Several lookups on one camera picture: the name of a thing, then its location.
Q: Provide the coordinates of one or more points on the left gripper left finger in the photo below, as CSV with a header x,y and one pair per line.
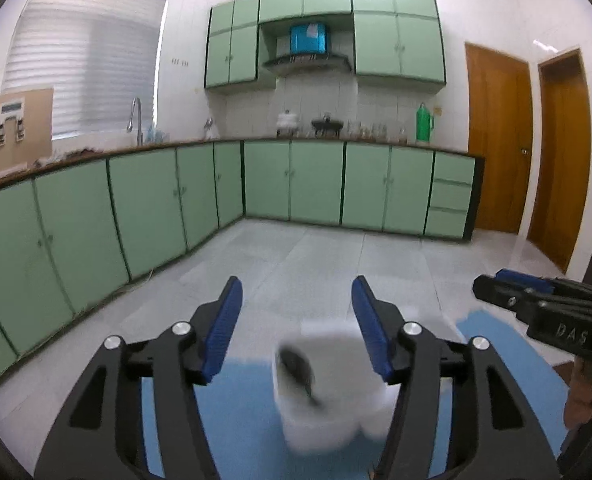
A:
x,y
98,434

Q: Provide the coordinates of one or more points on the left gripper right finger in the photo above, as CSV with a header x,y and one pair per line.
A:
x,y
494,432

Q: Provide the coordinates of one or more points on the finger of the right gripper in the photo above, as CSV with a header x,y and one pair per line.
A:
x,y
551,286
513,297

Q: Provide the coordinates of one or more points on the green lower kitchen cabinets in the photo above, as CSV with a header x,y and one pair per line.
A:
x,y
74,233

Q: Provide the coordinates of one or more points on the person's right hand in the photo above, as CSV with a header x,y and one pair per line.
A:
x,y
578,406

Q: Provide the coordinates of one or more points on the right wooden door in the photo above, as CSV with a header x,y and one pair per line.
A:
x,y
565,158

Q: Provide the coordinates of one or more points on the wooden door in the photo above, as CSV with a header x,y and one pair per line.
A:
x,y
501,126
565,158

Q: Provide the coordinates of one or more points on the white double utensil holder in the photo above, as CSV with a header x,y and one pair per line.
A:
x,y
354,399

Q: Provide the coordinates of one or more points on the left wooden door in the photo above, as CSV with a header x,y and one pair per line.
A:
x,y
501,126

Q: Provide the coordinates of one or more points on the green thermos flask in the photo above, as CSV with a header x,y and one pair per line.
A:
x,y
424,124

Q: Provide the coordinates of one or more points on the black wok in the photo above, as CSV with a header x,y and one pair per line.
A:
x,y
327,127

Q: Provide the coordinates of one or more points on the white cooking pot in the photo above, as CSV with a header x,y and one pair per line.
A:
x,y
287,124

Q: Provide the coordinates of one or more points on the chrome sink faucet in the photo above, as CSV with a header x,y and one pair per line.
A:
x,y
135,121

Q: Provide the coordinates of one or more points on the blue range hood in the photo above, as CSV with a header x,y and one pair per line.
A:
x,y
304,49

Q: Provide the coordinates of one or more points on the brown cardboard box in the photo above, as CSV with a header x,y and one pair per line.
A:
x,y
25,128

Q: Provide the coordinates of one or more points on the white window blind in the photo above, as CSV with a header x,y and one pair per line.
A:
x,y
97,56

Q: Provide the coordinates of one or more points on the green upper wall cabinets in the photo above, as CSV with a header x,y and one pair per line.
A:
x,y
254,43

